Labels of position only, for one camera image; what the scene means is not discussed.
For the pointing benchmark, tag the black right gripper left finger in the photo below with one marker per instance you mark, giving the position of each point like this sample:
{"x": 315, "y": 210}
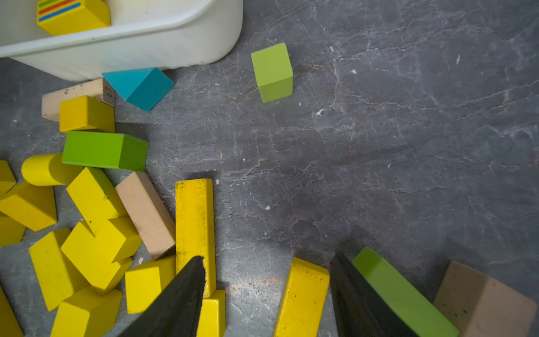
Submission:
{"x": 176, "y": 311}

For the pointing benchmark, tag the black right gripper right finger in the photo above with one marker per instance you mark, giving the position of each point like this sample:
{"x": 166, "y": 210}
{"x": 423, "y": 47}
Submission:
{"x": 358, "y": 309}

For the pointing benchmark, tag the long yellow block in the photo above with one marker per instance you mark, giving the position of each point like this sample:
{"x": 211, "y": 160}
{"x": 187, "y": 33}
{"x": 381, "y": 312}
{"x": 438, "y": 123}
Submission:
{"x": 304, "y": 299}
{"x": 194, "y": 227}

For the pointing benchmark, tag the white oval plastic tub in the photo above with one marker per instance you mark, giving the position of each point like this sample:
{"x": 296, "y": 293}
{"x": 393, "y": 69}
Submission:
{"x": 142, "y": 34}

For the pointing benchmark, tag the rainbow striped block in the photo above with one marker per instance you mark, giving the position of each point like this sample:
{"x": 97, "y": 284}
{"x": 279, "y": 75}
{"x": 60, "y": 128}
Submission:
{"x": 63, "y": 17}

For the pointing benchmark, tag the green slanted block right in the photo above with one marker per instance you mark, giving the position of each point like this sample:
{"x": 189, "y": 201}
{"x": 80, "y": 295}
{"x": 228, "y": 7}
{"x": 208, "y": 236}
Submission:
{"x": 401, "y": 296}

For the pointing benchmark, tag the tan slanted block centre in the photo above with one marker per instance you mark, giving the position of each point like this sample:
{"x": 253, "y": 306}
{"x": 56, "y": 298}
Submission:
{"x": 148, "y": 213}

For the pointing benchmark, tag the tan block far right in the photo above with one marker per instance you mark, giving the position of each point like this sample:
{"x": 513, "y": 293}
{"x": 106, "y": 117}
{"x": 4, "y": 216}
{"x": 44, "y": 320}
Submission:
{"x": 479, "y": 305}

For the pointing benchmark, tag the green rectangular block centre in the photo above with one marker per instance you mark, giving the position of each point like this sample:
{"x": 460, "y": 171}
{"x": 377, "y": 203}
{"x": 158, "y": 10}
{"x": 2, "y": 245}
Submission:
{"x": 105, "y": 150}

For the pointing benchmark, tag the yellow cylinder block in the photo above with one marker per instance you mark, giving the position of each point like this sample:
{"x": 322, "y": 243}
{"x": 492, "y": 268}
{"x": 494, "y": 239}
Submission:
{"x": 49, "y": 170}

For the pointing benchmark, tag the yellow cube below tan block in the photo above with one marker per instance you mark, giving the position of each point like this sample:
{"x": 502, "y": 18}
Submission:
{"x": 86, "y": 114}

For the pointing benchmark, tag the teal triangular block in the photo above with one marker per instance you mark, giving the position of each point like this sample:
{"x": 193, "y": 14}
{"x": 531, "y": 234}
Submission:
{"x": 143, "y": 88}

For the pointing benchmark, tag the tan long block near tub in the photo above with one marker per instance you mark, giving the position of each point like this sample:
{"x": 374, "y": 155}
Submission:
{"x": 99, "y": 89}

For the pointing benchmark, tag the small green cube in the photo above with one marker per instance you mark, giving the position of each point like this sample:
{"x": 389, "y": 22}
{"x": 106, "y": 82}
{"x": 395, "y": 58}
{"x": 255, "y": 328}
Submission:
{"x": 273, "y": 72}

